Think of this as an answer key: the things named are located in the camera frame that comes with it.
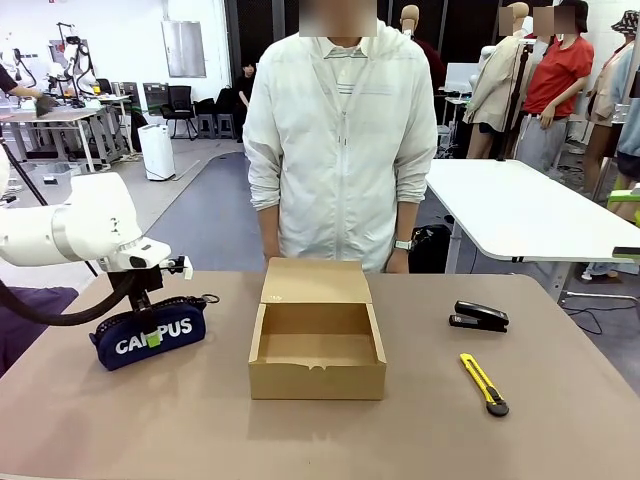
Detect grey wall panel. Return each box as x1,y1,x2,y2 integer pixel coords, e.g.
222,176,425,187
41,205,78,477
160,19,207,79

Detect black floor cable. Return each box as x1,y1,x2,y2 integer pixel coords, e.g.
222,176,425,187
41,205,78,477
564,294,640,336

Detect person's left forearm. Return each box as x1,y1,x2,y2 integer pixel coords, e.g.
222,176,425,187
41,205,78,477
394,202,419,243

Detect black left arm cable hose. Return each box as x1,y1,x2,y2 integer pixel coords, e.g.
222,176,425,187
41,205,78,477
0,269,139,327

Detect person's right hand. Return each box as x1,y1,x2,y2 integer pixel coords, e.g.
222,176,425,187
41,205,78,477
262,242,282,273

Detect person's left hand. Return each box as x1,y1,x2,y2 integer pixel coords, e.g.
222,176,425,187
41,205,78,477
387,247,412,275

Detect person's right forearm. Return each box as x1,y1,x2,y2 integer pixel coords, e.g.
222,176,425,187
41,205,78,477
257,208,282,246

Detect green bar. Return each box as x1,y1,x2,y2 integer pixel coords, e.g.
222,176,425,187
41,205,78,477
607,182,640,206

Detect black office chair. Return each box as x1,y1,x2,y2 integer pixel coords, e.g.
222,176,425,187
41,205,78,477
162,84,199,141

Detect yellow utility knife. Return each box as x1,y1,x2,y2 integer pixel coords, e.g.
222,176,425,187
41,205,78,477
459,352,510,418

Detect seated person in black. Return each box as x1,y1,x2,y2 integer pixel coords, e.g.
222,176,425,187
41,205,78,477
234,62,259,144

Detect mannequin with bucket hat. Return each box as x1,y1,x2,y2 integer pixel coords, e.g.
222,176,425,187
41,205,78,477
582,9,640,201

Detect navy CAMPUS pencil case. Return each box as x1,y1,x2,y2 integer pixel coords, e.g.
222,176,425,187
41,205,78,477
88,293,220,372

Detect grey workbench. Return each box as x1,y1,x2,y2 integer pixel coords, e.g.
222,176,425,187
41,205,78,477
0,94,134,174

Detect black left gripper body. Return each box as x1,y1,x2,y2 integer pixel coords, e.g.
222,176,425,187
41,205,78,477
106,264,165,312

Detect white table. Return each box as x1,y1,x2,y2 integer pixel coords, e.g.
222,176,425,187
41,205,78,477
422,158,640,306

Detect background person dark clothes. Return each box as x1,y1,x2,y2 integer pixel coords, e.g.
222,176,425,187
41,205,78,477
0,62,59,119

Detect white board panel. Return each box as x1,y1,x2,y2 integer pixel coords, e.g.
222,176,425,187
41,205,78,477
444,62,484,96

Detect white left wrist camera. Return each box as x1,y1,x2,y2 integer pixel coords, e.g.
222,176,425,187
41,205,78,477
160,254,194,280

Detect brown cardboard box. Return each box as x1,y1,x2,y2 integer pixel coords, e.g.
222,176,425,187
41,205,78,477
248,257,389,402

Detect black bag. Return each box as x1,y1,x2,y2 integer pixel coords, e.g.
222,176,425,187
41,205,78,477
409,224,454,275

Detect person in red shirt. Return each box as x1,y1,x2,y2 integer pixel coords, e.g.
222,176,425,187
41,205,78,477
517,0,596,181

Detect mannequin in dark red top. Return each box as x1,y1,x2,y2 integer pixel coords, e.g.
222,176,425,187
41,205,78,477
399,4,446,91

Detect person in white jacket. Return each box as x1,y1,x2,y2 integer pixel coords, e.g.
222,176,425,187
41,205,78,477
242,19,439,275

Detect black tripod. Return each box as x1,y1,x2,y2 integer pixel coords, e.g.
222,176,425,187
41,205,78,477
497,39,534,161

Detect black stapler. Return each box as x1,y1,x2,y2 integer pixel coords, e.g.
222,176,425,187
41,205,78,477
448,299,510,334

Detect white air purifier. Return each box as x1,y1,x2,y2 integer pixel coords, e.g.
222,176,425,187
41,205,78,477
137,124,176,182

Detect mannequin in beige coat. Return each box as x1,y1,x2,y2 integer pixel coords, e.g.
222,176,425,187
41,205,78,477
462,2,534,161

